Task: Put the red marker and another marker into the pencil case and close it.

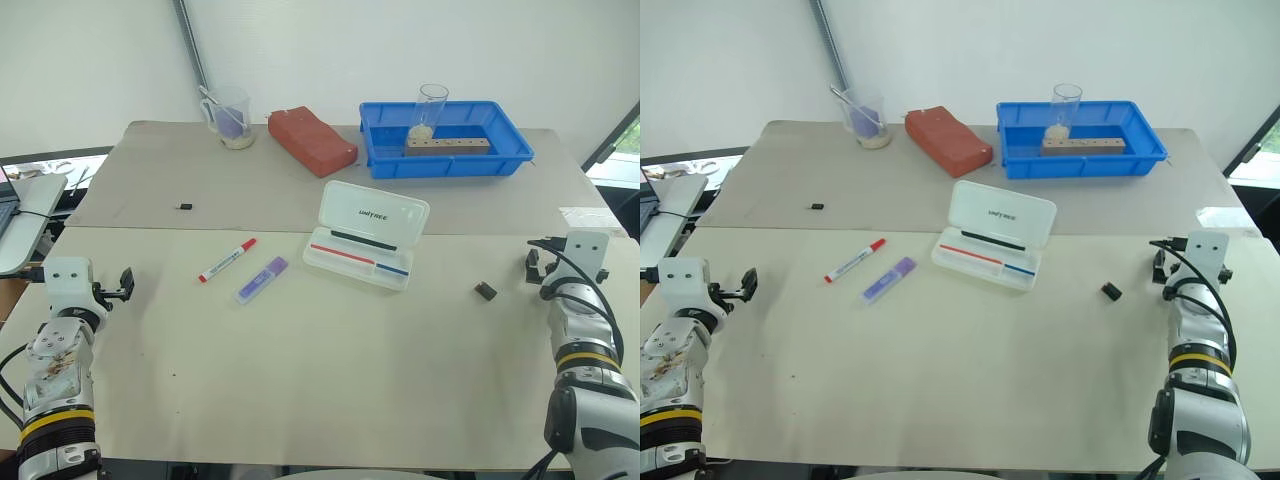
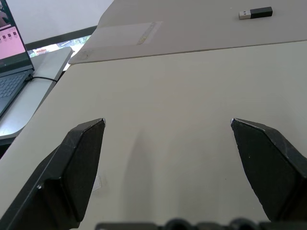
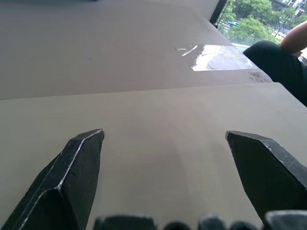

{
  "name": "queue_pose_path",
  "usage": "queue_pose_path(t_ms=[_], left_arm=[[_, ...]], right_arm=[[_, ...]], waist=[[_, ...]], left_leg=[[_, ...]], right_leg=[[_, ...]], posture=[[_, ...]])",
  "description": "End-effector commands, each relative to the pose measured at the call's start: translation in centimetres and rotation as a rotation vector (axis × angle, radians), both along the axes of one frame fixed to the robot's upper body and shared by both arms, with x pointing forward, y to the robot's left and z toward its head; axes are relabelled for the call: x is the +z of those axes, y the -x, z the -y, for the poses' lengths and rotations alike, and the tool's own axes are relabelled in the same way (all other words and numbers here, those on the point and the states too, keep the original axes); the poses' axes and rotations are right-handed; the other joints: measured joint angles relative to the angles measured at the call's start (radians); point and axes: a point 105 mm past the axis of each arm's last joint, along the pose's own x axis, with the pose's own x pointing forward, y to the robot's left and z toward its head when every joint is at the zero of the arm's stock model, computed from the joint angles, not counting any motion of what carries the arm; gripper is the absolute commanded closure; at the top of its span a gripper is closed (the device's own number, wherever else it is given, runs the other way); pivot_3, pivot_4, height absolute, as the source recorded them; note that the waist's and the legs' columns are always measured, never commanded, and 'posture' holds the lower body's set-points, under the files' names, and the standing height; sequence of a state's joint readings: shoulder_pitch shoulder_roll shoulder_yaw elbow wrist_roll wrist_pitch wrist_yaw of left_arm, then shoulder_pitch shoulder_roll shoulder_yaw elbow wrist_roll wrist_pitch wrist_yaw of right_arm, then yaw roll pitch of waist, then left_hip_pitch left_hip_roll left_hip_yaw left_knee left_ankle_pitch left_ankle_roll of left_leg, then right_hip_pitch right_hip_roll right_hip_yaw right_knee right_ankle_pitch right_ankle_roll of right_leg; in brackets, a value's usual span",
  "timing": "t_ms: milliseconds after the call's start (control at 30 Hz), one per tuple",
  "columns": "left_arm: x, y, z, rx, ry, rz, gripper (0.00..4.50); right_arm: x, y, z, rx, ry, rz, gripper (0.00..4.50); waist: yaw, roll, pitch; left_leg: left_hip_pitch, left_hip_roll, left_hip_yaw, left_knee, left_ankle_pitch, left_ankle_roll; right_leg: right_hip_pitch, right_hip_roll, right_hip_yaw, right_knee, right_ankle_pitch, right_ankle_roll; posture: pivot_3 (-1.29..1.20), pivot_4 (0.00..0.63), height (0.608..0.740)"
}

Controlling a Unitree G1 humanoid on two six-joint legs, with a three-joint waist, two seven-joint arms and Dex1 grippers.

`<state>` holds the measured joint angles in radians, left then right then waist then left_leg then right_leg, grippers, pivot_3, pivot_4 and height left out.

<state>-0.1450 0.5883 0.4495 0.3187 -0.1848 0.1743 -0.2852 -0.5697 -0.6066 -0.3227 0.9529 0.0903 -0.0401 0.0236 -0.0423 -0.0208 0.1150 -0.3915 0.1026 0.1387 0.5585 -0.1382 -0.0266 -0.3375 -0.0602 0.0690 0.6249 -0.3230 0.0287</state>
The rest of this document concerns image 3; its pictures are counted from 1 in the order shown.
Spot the bystander in black clothing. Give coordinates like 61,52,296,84
242,40,307,107

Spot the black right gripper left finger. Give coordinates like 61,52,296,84
0,128,106,230

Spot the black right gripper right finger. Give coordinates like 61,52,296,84
224,130,307,230

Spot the black window frame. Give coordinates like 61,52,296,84
209,0,227,26

